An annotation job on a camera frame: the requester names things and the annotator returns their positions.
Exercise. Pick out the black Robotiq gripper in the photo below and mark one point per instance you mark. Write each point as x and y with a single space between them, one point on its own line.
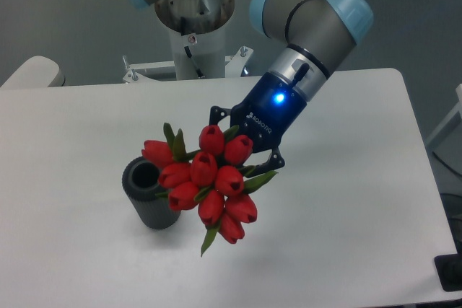
264 116

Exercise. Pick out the red tulip bouquet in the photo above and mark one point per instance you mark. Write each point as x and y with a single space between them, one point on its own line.
214 179

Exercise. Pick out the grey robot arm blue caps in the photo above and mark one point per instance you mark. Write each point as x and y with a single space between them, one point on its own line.
318 35

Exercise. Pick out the dark grey ribbed vase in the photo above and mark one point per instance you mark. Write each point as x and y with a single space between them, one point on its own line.
140 183

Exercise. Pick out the beige chair back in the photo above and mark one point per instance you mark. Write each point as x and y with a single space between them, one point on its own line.
36 72

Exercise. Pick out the black device at table edge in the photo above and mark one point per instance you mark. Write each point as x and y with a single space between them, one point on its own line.
449 271

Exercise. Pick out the white pedestal base frame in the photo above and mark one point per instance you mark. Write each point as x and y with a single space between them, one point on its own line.
233 66

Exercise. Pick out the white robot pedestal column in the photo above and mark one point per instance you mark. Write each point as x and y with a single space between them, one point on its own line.
196 28

